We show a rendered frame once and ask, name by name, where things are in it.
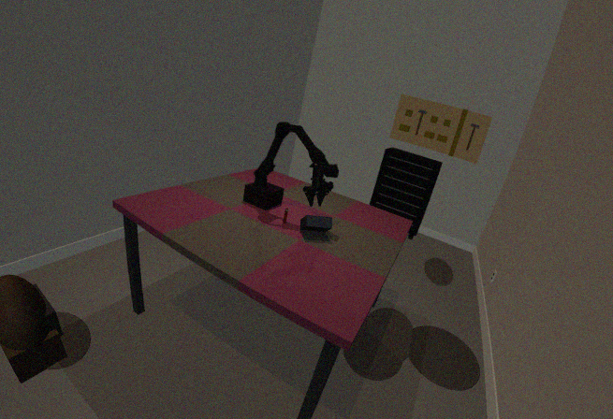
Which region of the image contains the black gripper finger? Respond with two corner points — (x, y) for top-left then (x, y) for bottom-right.
(316, 193), (328, 206)
(304, 193), (316, 207)

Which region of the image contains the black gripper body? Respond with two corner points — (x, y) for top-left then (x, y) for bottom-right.
(303, 176), (329, 194)

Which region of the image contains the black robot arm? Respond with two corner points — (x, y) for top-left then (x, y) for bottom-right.
(253, 122), (339, 191)

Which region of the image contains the dark grey sloped panel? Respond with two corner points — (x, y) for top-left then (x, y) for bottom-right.
(300, 215), (332, 241)

